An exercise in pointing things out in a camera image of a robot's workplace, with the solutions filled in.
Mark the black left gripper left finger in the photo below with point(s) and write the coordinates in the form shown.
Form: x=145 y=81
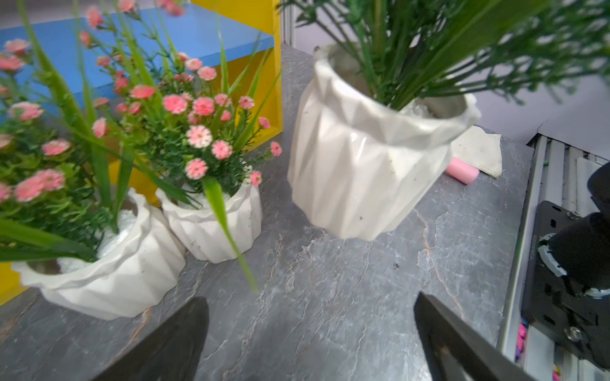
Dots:
x=171 y=352

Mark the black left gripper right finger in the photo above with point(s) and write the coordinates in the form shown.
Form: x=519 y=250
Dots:
x=454 y=351

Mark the pink flower pot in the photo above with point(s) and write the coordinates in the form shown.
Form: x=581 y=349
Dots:
x=71 y=225
x=189 y=125

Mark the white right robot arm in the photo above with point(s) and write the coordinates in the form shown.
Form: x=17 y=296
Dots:
x=566 y=294

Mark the yellow pink blue shelf rack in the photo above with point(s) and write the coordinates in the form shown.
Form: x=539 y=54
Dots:
x=66 y=160

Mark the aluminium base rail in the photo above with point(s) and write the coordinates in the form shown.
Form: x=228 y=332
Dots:
x=559 y=174

